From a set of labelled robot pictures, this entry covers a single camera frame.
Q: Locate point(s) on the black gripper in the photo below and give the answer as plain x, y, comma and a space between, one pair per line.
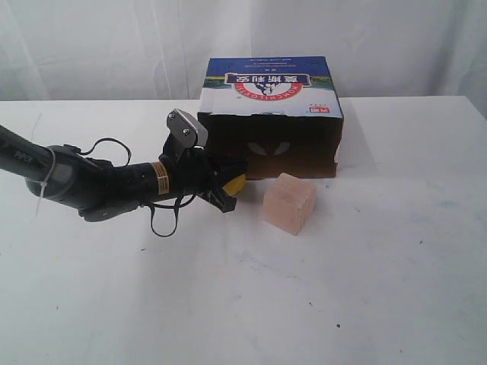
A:
195, 171

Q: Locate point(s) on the yellow ball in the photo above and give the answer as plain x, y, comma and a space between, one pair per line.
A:
236, 185

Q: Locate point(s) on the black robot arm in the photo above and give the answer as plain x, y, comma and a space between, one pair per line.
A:
99, 191

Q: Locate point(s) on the light wooden block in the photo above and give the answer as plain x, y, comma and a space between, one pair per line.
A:
288, 203

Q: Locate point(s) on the blue white cardboard box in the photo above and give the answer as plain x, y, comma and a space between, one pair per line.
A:
280, 114

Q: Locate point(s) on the white zip tie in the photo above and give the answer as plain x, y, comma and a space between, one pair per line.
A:
44, 183

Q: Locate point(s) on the white curtain backdrop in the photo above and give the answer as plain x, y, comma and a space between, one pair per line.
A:
106, 50

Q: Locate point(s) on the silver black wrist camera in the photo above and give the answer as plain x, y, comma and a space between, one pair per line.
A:
186, 130

